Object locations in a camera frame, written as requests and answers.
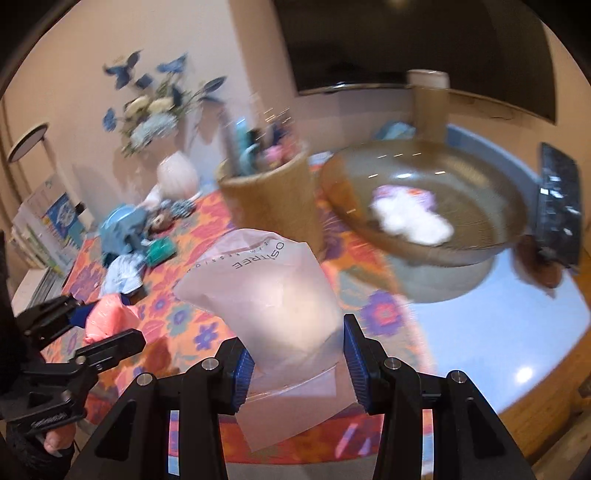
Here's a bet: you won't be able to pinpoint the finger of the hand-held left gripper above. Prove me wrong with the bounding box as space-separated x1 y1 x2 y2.
74 329 147 370
14 295 88 335

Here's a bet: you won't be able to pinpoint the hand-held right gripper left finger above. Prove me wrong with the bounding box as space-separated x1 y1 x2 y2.
81 339 257 480

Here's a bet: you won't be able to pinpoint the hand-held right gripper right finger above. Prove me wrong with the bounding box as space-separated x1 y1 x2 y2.
342 314 525 480

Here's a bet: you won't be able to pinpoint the pink plastic bag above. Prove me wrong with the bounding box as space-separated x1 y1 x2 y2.
83 293 144 344

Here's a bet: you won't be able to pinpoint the blue white plaid cloth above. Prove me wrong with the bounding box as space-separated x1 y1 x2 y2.
102 254 146 296

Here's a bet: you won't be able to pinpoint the translucent white plastic bag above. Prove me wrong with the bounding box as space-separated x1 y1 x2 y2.
173 228 370 453

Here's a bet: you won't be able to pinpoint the brown soft item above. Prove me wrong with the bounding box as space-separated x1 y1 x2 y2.
515 235 566 296

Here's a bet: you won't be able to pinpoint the person's left hand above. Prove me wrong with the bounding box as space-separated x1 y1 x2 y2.
44 427 77 457

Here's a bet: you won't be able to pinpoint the floral printed table cloth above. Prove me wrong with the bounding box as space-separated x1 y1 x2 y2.
39 161 437 457

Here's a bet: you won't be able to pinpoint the stack of books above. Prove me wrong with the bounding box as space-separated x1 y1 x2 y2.
9 180 86 278

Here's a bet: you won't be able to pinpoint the green cotton swab packet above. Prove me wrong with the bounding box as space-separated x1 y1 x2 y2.
147 237 177 266

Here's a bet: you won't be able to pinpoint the brown plush animal head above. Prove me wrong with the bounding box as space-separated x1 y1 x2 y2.
150 210 176 232

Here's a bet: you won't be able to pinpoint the dark plaid scrunchie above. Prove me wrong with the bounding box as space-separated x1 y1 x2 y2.
166 198 197 220

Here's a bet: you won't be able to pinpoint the white fluffy plush toy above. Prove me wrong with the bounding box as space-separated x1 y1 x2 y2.
372 185 455 245

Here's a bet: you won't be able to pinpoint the white floor lamp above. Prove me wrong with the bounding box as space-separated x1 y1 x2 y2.
8 122 63 195

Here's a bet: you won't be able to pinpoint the woven brown basket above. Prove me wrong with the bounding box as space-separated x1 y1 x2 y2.
217 148 324 264

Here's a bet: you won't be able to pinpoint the white ribbed vase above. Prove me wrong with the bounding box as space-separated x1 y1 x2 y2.
156 151 200 200

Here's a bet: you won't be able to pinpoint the brown glass bowl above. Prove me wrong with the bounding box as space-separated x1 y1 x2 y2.
321 138 529 303

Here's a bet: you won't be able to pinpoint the blue and cream artificial flowers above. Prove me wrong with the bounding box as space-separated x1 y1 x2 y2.
102 51 227 158

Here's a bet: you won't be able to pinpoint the teal bottle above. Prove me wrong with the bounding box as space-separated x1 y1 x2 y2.
233 117 259 174

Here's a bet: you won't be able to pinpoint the light blue towel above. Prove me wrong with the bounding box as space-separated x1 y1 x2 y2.
374 121 416 141

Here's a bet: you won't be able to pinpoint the black remote control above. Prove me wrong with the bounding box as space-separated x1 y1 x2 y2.
536 143 583 275

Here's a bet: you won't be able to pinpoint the beige cylindrical container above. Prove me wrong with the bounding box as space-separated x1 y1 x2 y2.
406 69 451 139

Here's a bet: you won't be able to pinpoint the black television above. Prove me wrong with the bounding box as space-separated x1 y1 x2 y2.
272 0 557 123

